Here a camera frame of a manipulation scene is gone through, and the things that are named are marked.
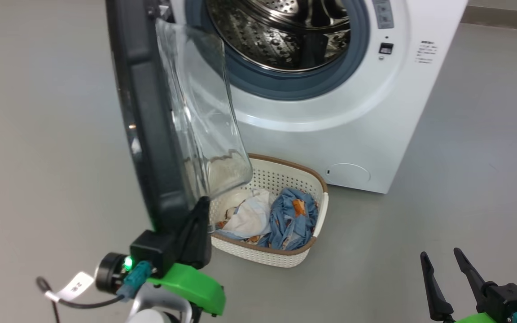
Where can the black door lock socket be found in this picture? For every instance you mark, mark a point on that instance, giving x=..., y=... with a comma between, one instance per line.
x=386, y=48

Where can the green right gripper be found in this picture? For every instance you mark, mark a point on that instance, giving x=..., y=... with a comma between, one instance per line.
x=476, y=318

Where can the white front-load washing machine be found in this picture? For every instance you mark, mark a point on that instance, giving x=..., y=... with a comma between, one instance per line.
x=352, y=134

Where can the cream laundry basket brown rim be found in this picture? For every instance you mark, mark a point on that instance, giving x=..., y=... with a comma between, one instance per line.
x=258, y=255

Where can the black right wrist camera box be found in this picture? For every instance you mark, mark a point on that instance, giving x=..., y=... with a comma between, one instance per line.
x=505, y=300

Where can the blue garment with orange print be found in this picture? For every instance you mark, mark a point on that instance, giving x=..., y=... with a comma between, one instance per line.
x=294, y=220

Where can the white garment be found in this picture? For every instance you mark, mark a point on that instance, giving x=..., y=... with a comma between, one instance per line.
x=249, y=217

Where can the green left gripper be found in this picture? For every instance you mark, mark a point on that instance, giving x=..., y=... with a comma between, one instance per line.
x=195, y=289

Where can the grey rubber door gasket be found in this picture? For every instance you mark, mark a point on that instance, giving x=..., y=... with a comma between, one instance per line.
x=294, y=85

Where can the black round glass washer door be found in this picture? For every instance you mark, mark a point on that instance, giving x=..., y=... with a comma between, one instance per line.
x=146, y=112

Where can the round white filter cover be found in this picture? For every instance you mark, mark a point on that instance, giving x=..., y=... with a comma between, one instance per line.
x=348, y=173

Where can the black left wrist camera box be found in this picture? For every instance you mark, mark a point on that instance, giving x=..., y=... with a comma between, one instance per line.
x=155, y=251

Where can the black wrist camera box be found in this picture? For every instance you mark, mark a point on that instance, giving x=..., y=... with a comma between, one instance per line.
x=505, y=300
x=155, y=251

